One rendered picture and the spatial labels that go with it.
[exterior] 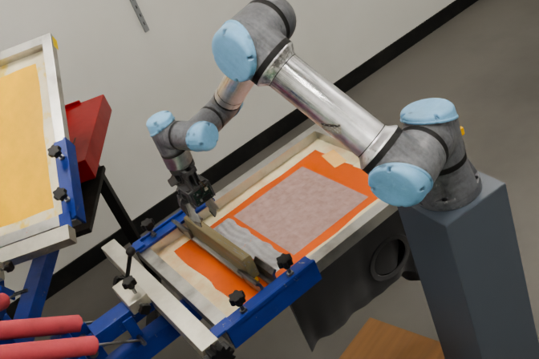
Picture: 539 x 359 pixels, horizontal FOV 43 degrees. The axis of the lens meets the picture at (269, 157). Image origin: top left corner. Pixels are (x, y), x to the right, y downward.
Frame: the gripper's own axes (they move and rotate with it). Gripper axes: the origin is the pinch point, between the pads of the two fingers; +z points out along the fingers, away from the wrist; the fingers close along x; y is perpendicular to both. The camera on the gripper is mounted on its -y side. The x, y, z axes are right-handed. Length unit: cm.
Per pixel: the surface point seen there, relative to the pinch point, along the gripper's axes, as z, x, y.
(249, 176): 13.6, 27.7, -25.1
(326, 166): 17, 48, -8
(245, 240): 16.4, 8.6, -1.8
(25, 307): 20, -54, -49
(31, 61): -36, -4, -99
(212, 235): 6.4, -0.5, 0.1
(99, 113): 3, 13, -121
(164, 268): 13.5, -15.2, -10.6
